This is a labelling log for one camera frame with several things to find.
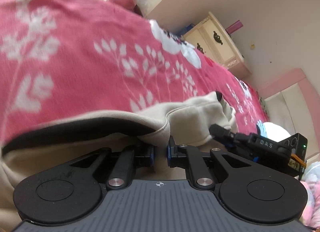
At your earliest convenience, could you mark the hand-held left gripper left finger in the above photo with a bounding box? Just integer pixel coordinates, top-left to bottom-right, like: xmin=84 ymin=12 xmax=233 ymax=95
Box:
xmin=70 ymin=146 xmax=155 ymax=190

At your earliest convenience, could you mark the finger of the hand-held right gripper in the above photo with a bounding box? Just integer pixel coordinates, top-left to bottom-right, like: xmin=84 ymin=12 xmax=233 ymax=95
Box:
xmin=209 ymin=124 xmax=251 ymax=146

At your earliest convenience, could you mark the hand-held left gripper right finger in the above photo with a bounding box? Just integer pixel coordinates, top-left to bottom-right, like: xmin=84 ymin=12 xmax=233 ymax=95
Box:
xmin=166 ymin=136 xmax=251 ymax=190

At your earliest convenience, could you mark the beige hooded zip jacket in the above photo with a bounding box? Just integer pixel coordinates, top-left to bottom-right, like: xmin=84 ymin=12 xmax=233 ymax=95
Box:
xmin=0 ymin=91 xmax=238 ymax=232

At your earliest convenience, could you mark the blue cloth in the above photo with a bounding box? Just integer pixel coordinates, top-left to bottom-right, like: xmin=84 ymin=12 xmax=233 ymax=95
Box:
xmin=255 ymin=119 xmax=268 ymax=138

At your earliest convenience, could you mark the white fluffy cloth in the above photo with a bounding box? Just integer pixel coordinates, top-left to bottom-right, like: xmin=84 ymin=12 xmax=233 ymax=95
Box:
xmin=262 ymin=121 xmax=293 ymax=145

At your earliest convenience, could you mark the cream bed headboard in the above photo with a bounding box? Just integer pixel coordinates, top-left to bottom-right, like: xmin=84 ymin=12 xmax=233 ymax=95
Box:
xmin=257 ymin=68 xmax=320 ymax=161

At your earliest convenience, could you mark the light pink cloth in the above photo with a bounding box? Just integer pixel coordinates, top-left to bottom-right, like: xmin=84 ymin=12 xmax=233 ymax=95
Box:
xmin=297 ymin=163 xmax=320 ymax=232

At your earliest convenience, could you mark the cream nightstand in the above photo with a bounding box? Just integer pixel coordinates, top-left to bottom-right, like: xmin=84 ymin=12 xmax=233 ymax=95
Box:
xmin=182 ymin=11 xmax=252 ymax=78

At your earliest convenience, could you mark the magenta box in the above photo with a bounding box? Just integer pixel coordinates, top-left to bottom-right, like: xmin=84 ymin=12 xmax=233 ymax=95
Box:
xmin=225 ymin=20 xmax=245 ymax=34

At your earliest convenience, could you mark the blue bottle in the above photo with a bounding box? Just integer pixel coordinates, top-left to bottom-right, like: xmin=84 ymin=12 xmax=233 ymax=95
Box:
xmin=179 ymin=23 xmax=196 ymax=35

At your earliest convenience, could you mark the pink floral blanket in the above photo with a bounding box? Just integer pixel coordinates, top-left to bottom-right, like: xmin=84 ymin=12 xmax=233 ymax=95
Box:
xmin=0 ymin=0 xmax=270 ymax=145

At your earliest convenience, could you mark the green cord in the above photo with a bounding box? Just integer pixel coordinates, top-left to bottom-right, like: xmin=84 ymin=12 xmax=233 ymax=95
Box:
xmin=259 ymin=96 xmax=270 ymax=116

